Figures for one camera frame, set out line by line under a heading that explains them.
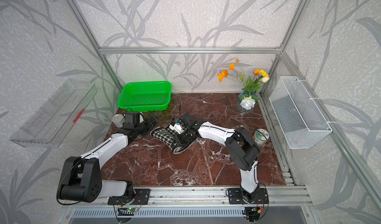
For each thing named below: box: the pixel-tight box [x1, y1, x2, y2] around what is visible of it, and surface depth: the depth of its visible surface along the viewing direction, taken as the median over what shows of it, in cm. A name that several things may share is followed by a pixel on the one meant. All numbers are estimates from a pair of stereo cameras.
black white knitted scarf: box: [150, 123, 178, 151], surface depth 86 cm
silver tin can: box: [112, 113, 125, 128], surface depth 101 cm
